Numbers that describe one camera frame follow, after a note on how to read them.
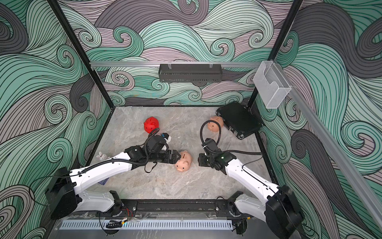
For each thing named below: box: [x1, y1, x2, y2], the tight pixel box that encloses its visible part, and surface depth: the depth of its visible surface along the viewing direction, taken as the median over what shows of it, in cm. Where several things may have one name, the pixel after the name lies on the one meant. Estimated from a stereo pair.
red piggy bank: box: [143, 116, 160, 134], surface depth 100 cm
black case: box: [215, 102, 264, 139], surface depth 106 cm
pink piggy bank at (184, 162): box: [174, 150, 192, 172], surface depth 82 cm
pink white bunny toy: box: [95, 151, 111, 161], surface depth 85 cm
